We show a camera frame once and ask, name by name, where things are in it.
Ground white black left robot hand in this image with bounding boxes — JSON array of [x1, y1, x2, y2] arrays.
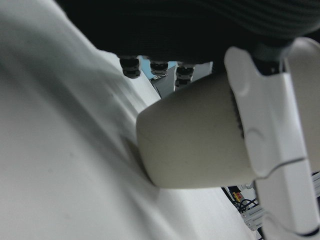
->
[[56, 0, 320, 240]]

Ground beige paper cup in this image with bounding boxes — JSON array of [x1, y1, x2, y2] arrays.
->
[[135, 72, 258, 189]]

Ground aluminium frame profile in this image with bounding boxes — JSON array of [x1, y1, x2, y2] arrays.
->
[[240, 203, 266, 235]]

